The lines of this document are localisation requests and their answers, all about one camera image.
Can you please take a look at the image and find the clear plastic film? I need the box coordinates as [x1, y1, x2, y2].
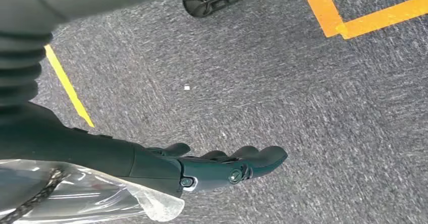
[0, 159, 185, 224]

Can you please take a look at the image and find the yellow floor tape outline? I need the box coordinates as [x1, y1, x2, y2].
[302, 0, 428, 40]

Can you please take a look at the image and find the black caster wheel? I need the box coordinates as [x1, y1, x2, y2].
[182, 0, 250, 18]

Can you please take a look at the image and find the black braided cable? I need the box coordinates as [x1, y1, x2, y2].
[0, 167, 69, 224]

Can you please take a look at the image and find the yellow floor tape strip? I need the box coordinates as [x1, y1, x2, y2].
[44, 44, 95, 129]

